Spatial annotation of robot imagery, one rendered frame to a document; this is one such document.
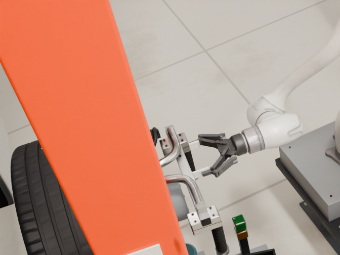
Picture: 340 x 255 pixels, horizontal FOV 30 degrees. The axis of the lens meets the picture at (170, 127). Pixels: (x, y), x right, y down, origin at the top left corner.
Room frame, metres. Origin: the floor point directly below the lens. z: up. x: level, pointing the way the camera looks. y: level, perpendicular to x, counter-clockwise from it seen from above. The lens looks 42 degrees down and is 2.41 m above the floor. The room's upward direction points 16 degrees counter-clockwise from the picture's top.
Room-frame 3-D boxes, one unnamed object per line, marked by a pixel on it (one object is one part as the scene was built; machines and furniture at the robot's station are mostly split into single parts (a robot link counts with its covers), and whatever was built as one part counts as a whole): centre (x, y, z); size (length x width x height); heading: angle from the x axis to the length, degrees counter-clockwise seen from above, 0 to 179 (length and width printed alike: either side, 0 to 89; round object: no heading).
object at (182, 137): (1.53, 0.00, 0.93); 0.09 x 0.05 x 0.05; 94
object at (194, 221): (1.19, -0.02, 0.93); 0.09 x 0.05 x 0.05; 94
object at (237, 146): (1.54, -0.19, 0.83); 0.09 x 0.08 x 0.07; 94
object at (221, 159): (1.49, -0.14, 0.83); 0.11 x 0.01 x 0.04; 136
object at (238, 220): (1.37, -0.14, 0.64); 0.04 x 0.04 x 0.04; 4
